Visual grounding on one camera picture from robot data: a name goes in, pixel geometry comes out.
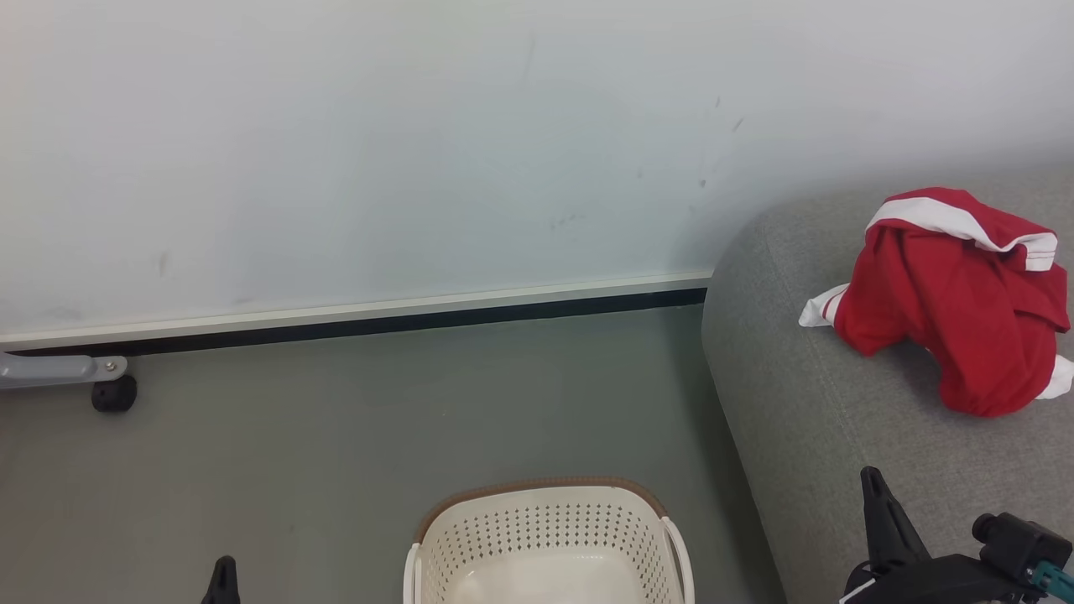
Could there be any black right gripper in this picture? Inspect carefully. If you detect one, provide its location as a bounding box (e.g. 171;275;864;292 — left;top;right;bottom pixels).
842;466;1074;604

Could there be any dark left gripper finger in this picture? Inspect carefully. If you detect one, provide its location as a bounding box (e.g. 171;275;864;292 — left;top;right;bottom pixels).
200;555;241;604

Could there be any red and white garment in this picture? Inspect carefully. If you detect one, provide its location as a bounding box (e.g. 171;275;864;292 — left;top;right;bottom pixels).
797;186;1074;419

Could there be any cream perforated laundry basket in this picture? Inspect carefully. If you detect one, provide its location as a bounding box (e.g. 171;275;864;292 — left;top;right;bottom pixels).
403;476;696;604

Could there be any grey fabric sofa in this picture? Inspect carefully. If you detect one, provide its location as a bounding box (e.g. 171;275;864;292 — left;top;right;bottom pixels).
701;164;1074;604

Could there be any white and black baseboard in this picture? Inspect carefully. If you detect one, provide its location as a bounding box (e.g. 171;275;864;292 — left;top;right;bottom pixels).
0;270;714;357

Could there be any teal cable connector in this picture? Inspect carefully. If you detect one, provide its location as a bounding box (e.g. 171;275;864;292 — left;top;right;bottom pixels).
1030;560;1074;598

